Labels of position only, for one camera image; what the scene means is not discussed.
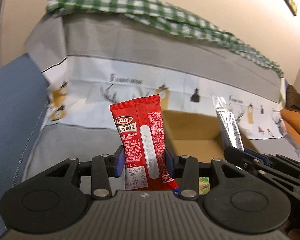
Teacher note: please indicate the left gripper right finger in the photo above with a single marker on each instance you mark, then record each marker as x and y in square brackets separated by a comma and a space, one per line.
[186, 169]

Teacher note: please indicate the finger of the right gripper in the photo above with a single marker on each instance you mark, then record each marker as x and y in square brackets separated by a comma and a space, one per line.
[256, 155]
[244, 161]

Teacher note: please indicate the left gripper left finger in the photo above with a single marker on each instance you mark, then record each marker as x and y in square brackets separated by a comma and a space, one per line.
[103, 167]

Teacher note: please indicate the puffed rice cake pack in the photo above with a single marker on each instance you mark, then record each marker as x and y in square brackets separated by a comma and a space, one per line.
[204, 186]

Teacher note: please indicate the silver stick packet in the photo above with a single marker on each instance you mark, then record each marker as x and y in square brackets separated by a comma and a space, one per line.
[230, 132]

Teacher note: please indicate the red blue spicy snack packet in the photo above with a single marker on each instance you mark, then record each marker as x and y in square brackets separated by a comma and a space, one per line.
[140, 127]

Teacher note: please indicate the brown cardboard box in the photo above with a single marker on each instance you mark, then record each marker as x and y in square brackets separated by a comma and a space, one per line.
[192, 134]

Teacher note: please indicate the orange cushion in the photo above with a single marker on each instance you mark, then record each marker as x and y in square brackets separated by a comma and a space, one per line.
[292, 122]

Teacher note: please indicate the brown blanket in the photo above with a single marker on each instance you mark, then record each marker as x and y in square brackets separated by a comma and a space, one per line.
[292, 99]

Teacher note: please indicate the grey deer-print sofa cover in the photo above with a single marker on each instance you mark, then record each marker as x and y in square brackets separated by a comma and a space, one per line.
[91, 61]

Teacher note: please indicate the green checkered cloth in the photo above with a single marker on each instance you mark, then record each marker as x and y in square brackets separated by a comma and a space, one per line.
[169, 18]

